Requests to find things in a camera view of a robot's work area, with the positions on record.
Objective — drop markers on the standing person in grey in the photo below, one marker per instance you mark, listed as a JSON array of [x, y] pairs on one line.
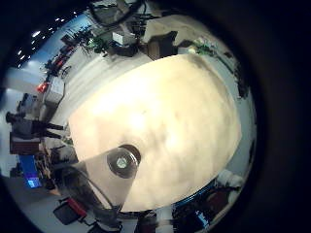
[[30, 126]]

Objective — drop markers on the blue display panel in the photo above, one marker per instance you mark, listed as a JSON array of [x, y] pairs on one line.
[[27, 165]]

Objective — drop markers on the small red object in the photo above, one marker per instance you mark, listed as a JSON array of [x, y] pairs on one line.
[[42, 87]]

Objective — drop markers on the dark brown cabinet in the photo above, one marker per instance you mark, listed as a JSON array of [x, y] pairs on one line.
[[162, 45]]

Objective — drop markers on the small lit monitor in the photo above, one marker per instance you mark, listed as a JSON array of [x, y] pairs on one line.
[[32, 183]]

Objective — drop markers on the white box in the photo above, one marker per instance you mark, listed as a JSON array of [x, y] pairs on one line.
[[123, 38]]

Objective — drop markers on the clear glass vase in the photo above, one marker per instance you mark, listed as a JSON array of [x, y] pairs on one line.
[[123, 162]]

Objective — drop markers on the brown wooden cabinet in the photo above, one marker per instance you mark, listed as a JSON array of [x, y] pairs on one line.
[[24, 146]]

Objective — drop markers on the green potted plants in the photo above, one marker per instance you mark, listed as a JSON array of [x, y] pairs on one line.
[[94, 42]]

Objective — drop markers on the pink white flower bouquet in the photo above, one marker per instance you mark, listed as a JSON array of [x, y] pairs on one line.
[[200, 48]]

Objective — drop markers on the lit blue desk screen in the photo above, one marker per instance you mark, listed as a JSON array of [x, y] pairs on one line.
[[202, 220]]

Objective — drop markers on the red and black chair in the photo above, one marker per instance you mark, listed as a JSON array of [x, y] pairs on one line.
[[69, 210]]

